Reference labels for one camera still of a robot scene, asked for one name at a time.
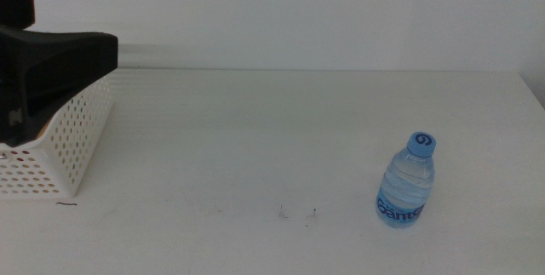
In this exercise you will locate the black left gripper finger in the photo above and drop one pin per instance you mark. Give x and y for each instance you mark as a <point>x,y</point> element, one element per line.
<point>15,7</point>
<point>51,66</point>

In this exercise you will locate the small black thread scrap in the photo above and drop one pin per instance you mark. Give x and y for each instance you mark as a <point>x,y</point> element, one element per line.
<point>66,204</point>

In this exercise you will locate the grey wall rail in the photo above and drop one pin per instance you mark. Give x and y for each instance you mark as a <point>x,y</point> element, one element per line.
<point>170,55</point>

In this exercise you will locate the blue capped water bottle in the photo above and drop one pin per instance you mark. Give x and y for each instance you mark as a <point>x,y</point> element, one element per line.
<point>406,185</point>

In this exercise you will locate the white perforated plastic basket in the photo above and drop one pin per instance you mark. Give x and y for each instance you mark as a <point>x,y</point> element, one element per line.
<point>81,139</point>

